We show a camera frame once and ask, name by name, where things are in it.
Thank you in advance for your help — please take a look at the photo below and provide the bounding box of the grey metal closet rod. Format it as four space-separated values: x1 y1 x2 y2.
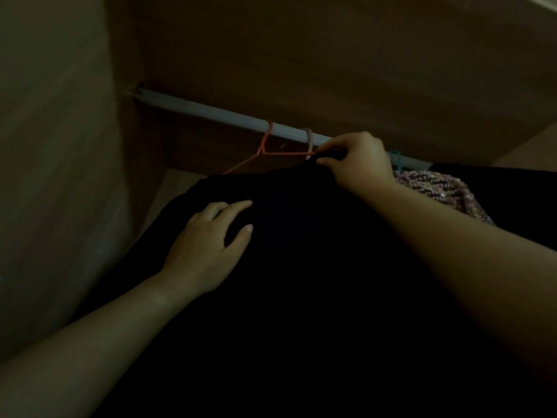
132 86 434 171

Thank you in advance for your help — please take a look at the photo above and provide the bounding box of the black garment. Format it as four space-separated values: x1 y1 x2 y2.
428 163 557 253
72 160 557 418

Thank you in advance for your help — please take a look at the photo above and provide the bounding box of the person's left forearm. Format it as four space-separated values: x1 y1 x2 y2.
0 271 205 418

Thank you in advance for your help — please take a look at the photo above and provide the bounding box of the person's right hand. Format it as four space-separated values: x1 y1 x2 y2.
315 131 397 201

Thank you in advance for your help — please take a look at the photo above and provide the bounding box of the person's left hand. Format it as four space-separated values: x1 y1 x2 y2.
159 200 254 297

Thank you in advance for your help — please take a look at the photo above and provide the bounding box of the brown wooden wardrobe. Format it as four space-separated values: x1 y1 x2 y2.
0 0 557 364

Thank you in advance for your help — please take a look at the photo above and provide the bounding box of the pink knitted garment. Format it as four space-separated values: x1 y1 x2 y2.
394 170 496 227

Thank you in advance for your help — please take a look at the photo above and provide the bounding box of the person's right forearm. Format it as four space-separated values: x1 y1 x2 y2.
355 178 557 390

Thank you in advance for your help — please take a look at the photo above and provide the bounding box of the orange wire clothes hanger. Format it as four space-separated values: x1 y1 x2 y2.
222 122 319 175

